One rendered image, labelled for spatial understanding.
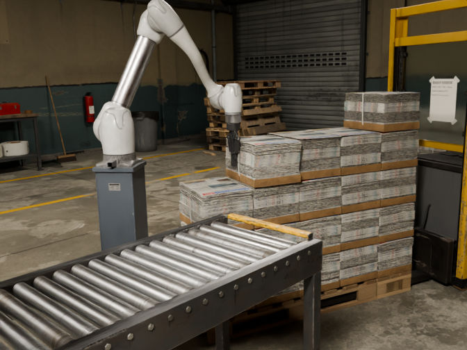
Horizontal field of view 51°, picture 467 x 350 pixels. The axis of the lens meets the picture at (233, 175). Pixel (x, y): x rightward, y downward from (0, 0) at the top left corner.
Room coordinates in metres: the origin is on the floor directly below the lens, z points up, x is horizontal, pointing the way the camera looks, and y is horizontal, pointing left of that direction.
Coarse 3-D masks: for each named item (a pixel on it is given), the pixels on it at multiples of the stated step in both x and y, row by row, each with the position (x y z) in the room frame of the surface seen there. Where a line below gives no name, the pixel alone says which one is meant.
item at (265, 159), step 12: (252, 144) 2.54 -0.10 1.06; (264, 144) 2.54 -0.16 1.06; (276, 144) 2.57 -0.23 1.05; (288, 144) 2.60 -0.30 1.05; (300, 144) 2.63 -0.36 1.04; (252, 156) 2.53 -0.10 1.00; (264, 156) 2.54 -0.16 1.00; (276, 156) 2.57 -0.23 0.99; (288, 156) 2.61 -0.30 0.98; (252, 168) 2.53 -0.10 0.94; (264, 168) 2.55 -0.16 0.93; (276, 168) 2.58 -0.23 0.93; (288, 168) 2.61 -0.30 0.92
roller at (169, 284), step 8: (112, 256) 1.65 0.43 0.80; (112, 264) 1.62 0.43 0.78; (120, 264) 1.59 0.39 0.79; (128, 264) 1.58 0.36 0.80; (136, 264) 1.57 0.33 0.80; (128, 272) 1.55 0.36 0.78; (136, 272) 1.53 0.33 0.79; (144, 272) 1.51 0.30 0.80; (152, 272) 1.50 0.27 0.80; (152, 280) 1.47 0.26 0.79; (160, 280) 1.45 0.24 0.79; (168, 280) 1.43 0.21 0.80; (176, 280) 1.43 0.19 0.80; (168, 288) 1.41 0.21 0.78; (176, 288) 1.39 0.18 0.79; (184, 288) 1.37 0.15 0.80; (192, 288) 1.37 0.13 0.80
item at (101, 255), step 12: (216, 216) 2.12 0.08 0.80; (180, 228) 1.95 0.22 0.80; (144, 240) 1.81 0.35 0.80; (108, 252) 1.69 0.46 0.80; (120, 252) 1.71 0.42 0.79; (60, 264) 1.59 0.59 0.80; (72, 264) 1.58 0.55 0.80; (84, 264) 1.61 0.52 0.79; (24, 276) 1.48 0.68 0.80; (36, 276) 1.48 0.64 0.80; (48, 276) 1.51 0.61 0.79; (0, 288) 1.40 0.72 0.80; (12, 288) 1.43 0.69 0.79
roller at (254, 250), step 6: (192, 228) 1.95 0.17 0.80; (192, 234) 1.92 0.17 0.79; (198, 234) 1.90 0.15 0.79; (204, 234) 1.88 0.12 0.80; (210, 234) 1.87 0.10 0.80; (210, 240) 1.84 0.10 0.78; (216, 240) 1.82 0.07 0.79; (222, 240) 1.81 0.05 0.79; (228, 240) 1.80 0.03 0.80; (234, 240) 1.79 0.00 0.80; (228, 246) 1.78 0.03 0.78; (234, 246) 1.76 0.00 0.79; (240, 246) 1.74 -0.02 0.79; (246, 246) 1.73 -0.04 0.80; (252, 246) 1.72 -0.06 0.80; (252, 252) 1.69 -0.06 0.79; (258, 252) 1.68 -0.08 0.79; (264, 252) 1.66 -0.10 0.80; (270, 252) 1.65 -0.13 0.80
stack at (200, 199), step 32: (192, 192) 2.54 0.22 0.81; (224, 192) 2.46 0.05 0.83; (256, 192) 2.54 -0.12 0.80; (288, 192) 2.63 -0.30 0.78; (320, 192) 2.73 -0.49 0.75; (352, 192) 2.82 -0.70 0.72; (288, 224) 2.63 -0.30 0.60; (320, 224) 2.71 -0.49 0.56; (352, 224) 2.83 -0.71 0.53; (352, 256) 2.82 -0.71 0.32; (288, 288) 2.63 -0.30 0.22; (352, 288) 2.82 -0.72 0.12; (288, 320) 2.62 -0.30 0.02
